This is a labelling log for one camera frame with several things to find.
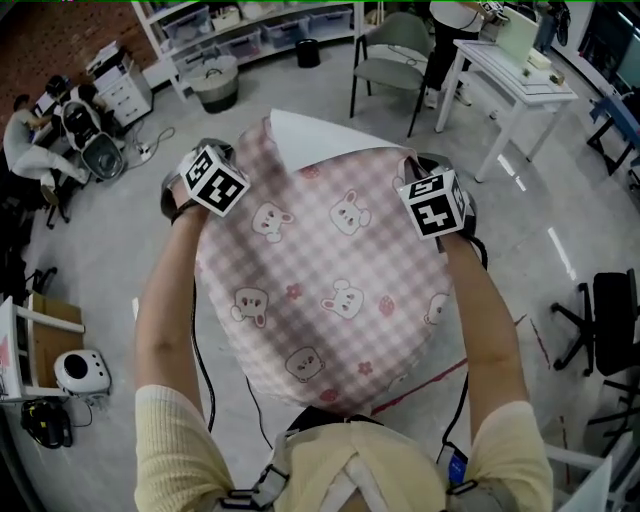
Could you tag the black swivel chair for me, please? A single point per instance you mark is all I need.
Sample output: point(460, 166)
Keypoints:
point(55, 200)

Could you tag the black office chair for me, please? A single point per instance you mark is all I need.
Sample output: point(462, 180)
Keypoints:
point(617, 320)
point(617, 410)

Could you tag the black yellow bag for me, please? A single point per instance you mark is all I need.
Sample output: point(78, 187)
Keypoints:
point(45, 425)

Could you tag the long red floor tape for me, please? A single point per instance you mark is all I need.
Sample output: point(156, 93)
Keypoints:
point(425, 382)

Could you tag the grey-green chair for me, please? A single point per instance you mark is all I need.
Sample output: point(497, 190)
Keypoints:
point(395, 55)

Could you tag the white drawer cabinet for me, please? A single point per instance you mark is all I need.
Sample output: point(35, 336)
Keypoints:
point(125, 97)

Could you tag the white frame table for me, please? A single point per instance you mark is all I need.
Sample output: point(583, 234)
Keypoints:
point(22, 320)

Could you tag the black wrist band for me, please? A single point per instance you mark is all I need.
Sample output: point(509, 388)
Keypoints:
point(181, 216)

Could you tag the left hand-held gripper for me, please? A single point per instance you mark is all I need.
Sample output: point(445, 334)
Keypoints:
point(215, 182)

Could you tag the open white capsule backpack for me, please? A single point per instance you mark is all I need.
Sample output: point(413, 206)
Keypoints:
point(95, 145)

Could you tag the person's left forearm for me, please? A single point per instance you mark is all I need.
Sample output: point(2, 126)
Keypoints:
point(170, 300)

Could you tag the grey woven basket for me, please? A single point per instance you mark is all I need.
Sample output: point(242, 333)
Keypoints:
point(215, 85)

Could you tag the white desk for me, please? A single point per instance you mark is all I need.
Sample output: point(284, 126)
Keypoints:
point(570, 457)

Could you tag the short red floor tape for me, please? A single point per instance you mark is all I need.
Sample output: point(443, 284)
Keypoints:
point(540, 342)

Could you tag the cream knit cardigan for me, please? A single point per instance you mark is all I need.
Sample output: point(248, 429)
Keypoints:
point(350, 465)

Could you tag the white tissue box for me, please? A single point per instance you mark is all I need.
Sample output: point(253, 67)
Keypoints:
point(539, 61)

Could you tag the blue table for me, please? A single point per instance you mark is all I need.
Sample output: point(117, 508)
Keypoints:
point(615, 107)

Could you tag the black waste bin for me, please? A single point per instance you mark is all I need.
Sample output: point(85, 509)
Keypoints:
point(307, 52)

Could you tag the grey body harness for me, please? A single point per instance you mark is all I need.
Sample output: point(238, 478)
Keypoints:
point(272, 480)

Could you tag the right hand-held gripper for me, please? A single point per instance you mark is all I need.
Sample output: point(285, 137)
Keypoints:
point(435, 207)

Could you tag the cardboard box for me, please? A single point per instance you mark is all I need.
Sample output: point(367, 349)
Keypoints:
point(55, 340)

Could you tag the white power strip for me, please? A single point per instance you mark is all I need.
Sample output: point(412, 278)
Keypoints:
point(145, 152)

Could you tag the pink checked tablecloth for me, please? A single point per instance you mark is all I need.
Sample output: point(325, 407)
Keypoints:
point(320, 260)

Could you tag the white printer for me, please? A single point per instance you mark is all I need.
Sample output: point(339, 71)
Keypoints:
point(107, 60)

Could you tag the black trousers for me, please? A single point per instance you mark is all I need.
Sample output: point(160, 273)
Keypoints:
point(320, 417)

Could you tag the pale green box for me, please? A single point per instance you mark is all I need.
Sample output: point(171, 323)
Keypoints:
point(517, 32)

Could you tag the row of clear storage bins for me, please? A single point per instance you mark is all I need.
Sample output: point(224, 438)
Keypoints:
point(285, 30)

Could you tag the person's right forearm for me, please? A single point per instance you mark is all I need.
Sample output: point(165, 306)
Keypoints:
point(480, 310)

